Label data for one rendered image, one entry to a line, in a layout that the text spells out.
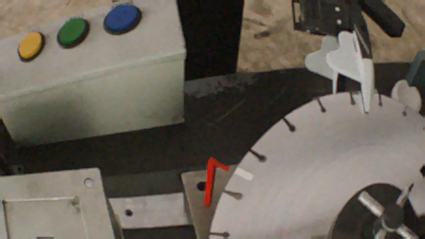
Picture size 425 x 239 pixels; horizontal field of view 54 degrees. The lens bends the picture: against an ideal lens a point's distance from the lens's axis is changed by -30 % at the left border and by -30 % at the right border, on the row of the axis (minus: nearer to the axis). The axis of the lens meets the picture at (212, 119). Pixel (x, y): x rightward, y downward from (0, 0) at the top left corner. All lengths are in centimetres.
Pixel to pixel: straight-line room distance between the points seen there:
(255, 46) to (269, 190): 129
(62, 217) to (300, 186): 24
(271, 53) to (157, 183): 110
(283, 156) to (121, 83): 22
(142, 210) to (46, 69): 22
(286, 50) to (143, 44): 117
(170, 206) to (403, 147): 31
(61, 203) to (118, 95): 19
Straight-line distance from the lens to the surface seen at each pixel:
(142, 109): 67
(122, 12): 62
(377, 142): 51
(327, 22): 56
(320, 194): 47
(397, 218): 43
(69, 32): 62
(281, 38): 177
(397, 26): 62
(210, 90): 74
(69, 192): 52
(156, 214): 65
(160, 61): 60
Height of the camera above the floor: 137
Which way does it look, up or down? 60 degrees down
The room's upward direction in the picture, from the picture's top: 5 degrees clockwise
